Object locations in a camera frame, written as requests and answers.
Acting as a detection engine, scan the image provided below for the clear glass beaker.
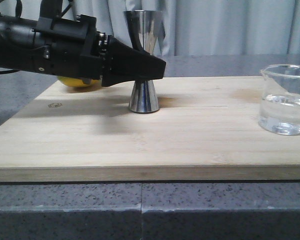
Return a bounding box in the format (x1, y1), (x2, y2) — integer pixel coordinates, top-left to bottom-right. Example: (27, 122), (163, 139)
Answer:
(258, 64), (300, 136)

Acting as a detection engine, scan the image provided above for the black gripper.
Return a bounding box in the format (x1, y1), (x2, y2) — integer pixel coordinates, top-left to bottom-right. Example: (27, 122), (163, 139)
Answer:
(0, 11), (166, 87)

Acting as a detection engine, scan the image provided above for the yellow lemon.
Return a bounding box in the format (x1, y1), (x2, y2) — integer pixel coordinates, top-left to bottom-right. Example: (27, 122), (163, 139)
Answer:
(57, 76), (102, 89)

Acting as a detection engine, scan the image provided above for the light wooden cutting board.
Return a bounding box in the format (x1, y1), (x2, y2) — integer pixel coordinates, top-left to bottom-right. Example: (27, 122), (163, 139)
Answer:
(0, 76), (300, 182)

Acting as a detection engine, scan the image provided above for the grey curtain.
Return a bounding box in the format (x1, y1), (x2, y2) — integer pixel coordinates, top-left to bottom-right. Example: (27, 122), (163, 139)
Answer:
(65, 0), (300, 56)

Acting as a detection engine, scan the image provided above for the steel double jigger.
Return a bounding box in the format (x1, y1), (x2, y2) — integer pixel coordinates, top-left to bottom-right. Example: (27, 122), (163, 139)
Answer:
(124, 10), (163, 114)

